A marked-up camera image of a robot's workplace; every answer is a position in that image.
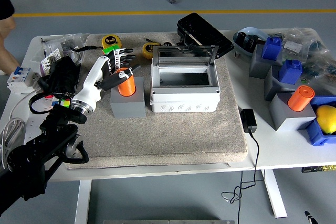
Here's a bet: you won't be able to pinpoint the white power strip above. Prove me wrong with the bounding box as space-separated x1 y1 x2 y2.
23 97 57 145

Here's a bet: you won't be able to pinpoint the white junction box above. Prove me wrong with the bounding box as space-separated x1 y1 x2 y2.
150 45 221 113

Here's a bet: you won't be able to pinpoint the yellow lemon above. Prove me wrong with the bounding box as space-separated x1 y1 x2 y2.
314 104 336 134

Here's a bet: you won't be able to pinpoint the black adapter cord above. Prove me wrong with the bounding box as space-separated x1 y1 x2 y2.
222 131 266 224

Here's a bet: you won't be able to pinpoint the black plastic case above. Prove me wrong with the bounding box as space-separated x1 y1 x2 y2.
176 12 235 60

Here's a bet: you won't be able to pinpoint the white switch module, purple edge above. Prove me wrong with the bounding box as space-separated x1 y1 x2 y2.
39 48 64 77

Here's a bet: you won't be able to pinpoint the light blue bowl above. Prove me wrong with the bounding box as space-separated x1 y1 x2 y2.
233 26 271 57

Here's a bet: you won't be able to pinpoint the white cable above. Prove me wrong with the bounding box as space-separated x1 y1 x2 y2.
0 89 40 169

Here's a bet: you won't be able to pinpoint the clear bags with switches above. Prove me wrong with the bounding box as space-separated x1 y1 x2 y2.
40 33 91 78

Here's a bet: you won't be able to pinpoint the white blue circuit breaker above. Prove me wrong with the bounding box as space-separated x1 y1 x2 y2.
6 66 40 95

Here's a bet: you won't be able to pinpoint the grey block with round hole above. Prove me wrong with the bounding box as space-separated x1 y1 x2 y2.
110 76 146 119

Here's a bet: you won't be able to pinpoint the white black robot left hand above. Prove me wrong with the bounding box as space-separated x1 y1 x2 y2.
72 47 142 110

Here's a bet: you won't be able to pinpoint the grey-brown mat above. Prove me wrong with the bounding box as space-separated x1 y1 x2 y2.
64 31 249 170

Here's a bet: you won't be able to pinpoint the folded black umbrella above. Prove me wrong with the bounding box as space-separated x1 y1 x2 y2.
36 56 81 96

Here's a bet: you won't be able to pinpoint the yellow tape measure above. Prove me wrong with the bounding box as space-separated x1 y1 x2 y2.
142 38 161 59
101 34 122 50

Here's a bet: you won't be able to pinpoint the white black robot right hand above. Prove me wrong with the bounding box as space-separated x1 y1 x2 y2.
304 210 317 224

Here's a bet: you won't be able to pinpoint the person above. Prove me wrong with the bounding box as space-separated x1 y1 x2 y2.
0 0 20 76

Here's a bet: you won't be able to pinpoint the black table control panel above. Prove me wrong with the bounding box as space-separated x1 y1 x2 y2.
301 165 336 174

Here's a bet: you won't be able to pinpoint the small colourful puzzle cube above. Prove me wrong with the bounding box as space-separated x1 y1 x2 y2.
54 97 71 108

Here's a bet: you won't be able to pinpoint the black power adapter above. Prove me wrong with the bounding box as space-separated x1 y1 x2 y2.
240 108 258 133

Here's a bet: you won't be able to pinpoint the blue storage bin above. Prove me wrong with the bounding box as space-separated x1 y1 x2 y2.
304 95 336 146

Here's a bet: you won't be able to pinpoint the clear bag of parts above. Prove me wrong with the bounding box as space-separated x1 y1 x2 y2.
267 27 328 61
300 49 336 96

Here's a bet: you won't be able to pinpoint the black wrist strap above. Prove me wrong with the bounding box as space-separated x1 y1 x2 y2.
69 46 104 52

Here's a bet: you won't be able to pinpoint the blue block battery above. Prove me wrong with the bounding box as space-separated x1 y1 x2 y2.
261 36 282 61
278 59 303 84

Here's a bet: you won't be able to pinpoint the white table leg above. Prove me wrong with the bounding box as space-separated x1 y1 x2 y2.
75 180 92 224
262 169 288 219

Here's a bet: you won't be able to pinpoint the grey block holder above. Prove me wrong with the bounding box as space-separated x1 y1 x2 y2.
248 43 284 79
264 65 300 101
268 92 317 132

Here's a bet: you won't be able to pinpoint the orange cylinder battery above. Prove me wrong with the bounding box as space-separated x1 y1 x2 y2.
287 85 315 112
115 68 137 97

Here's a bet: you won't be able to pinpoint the large colourful puzzle cube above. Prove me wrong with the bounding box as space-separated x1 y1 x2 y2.
102 46 121 57

